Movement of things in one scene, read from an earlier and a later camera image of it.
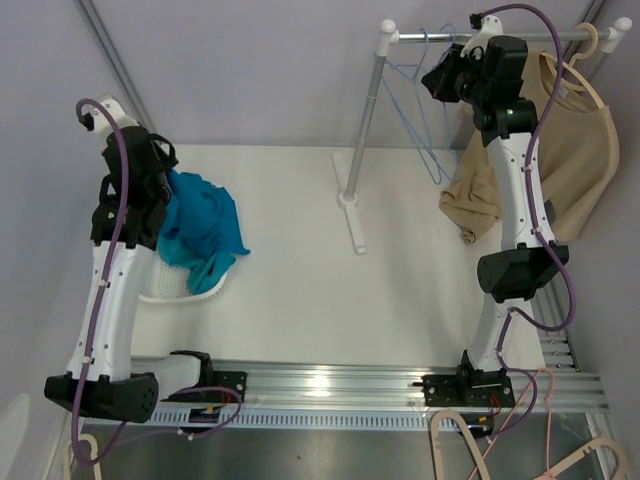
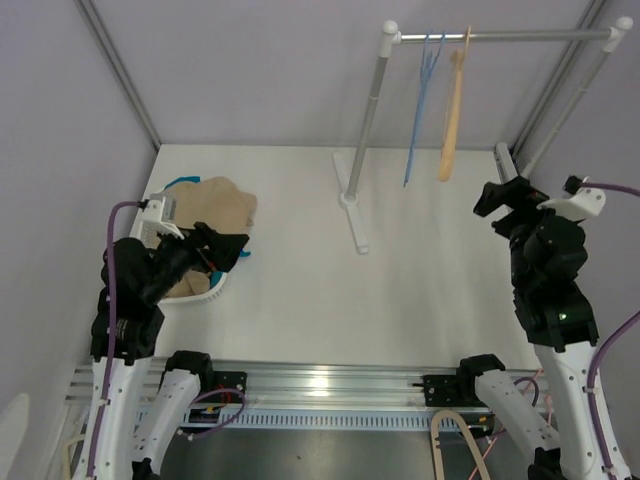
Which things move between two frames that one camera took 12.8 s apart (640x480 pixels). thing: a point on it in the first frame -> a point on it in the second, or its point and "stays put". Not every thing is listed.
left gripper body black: [166, 163] -> [177, 256]
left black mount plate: [235, 380] stays put
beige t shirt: [576, 159] -> [215, 202]
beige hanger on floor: [468, 439] stays put
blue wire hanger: [445, 116] -> [428, 66]
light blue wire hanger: [404, 87] -> [428, 65]
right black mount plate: [468, 389] stays put
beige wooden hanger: [552, 60] -> [458, 60]
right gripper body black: [460, 80] -> [527, 216]
